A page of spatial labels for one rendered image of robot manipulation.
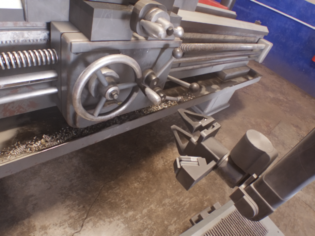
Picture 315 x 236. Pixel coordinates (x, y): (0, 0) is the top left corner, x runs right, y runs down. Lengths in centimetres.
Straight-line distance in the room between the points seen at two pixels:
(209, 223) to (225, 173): 50
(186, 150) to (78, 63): 34
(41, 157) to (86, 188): 47
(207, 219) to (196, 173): 56
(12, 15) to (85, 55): 20
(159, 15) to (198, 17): 56
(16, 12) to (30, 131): 41
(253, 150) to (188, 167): 12
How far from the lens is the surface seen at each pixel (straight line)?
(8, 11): 60
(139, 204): 111
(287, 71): 455
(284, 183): 38
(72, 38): 51
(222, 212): 96
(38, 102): 77
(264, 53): 192
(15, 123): 85
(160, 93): 75
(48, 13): 60
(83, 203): 108
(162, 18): 52
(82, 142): 72
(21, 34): 62
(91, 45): 51
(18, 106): 76
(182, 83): 77
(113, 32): 53
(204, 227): 88
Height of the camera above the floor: 99
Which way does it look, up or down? 38 degrees down
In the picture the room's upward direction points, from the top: 21 degrees clockwise
